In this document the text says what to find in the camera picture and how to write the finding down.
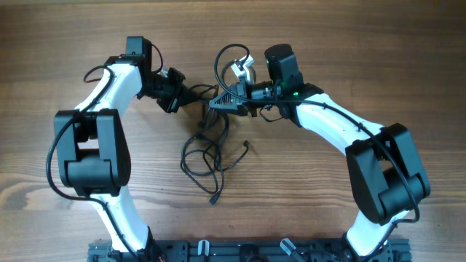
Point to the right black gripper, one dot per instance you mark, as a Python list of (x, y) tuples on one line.
[(242, 101)]

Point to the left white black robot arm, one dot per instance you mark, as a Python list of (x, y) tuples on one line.
[(90, 144)]

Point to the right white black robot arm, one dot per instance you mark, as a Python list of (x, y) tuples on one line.
[(386, 174)]

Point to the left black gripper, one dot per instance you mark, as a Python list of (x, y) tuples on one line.
[(180, 90)]

